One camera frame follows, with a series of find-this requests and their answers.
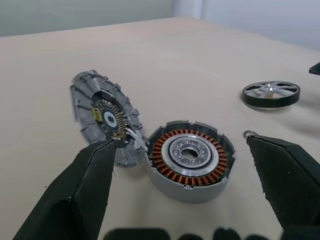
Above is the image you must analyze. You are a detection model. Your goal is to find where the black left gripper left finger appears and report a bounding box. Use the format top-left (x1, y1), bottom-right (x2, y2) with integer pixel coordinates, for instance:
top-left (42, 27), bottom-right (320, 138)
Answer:
top-left (12, 138), bottom-right (118, 240)

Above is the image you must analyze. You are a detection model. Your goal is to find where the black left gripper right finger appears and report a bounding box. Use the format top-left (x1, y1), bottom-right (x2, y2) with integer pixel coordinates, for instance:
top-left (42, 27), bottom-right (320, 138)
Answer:
top-left (246, 134), bottom-right (320, 233)

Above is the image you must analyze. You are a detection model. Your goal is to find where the black rimmed silver rotor wheel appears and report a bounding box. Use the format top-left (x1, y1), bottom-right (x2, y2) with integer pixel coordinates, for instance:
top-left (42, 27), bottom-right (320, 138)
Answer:
top-left (241, 80), bottom-right (301, 109)

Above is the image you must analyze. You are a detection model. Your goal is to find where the small metal ring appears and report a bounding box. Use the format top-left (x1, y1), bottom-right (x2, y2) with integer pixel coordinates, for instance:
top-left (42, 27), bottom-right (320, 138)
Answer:
top-left (243, 129), bottom-right (258, 140)

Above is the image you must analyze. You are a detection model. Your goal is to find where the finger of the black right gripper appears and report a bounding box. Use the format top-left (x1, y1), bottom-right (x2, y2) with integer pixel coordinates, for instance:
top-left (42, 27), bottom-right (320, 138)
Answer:
top-left (308, 61), bottom-right (320, 75)

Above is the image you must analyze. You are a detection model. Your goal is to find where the small grey round object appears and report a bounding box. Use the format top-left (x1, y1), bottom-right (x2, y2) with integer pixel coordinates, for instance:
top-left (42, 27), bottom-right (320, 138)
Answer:
top-left (145, 119), bottom-right (236, 204)

